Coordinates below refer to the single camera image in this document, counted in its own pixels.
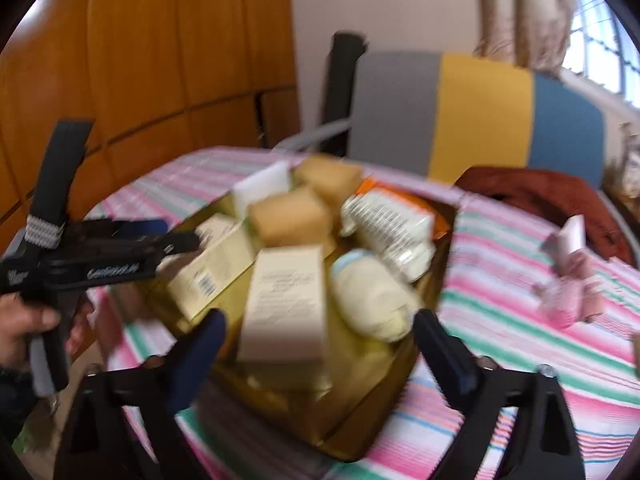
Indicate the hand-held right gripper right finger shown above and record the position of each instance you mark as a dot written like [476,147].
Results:
[445,355]

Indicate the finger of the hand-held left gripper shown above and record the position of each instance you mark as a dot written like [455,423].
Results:
[180,245]
[140,227]

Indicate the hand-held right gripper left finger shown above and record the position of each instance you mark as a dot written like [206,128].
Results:
[200,355]

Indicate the beige box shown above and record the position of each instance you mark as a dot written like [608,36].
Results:
[285,305]
[215,227]

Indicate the yellow green small box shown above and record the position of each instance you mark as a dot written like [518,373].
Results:
[210,275]

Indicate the cream rounded pouch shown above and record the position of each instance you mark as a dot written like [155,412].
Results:
[372,300]

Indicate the white foam block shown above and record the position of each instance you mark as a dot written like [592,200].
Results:
[570,237]
[260,187]

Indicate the gold cardboard container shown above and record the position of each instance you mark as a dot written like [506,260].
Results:
[350,400]

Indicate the orange white snack packet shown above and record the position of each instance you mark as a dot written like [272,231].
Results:
[390,230]

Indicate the person's left hand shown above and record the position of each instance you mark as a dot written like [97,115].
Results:
[22,327]

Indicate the orange wooden wardrobe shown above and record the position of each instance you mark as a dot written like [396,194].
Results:
[150,60]

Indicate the red-brown jacket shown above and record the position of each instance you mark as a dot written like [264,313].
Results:
[525,190]

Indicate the black foam roll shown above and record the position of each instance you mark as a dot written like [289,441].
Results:
[342,90]

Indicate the grey yellow blue chair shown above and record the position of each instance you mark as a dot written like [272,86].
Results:
[450,110]

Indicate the cluttered side desk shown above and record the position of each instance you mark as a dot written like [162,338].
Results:
[625,160]

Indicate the barred window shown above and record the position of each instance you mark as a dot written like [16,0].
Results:
[605,45]

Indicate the beige patterned curtain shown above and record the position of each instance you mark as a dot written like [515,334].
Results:
[525,10]

